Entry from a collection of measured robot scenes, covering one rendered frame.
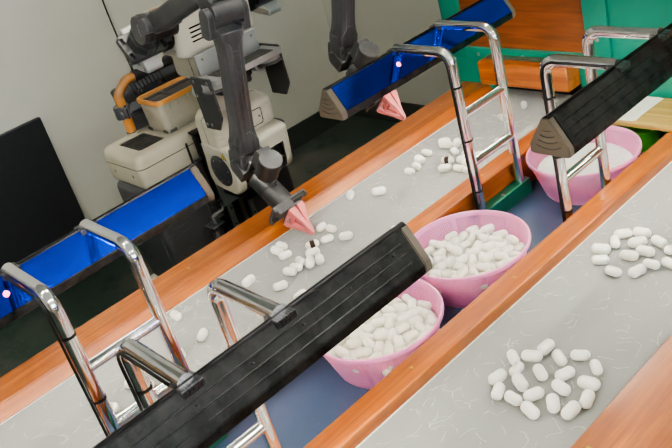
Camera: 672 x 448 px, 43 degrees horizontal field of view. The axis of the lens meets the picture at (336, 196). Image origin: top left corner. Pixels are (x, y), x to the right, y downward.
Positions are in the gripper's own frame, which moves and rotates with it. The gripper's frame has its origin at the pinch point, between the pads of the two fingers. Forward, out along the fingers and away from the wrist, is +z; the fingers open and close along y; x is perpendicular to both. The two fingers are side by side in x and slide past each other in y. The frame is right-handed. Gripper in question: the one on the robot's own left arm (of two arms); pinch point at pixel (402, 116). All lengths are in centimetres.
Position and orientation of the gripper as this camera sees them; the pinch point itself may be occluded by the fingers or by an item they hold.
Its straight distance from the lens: 224.7
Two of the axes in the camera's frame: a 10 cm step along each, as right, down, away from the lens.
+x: -2.5, 5.5, 8.0
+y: 7.1, -4.6, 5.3
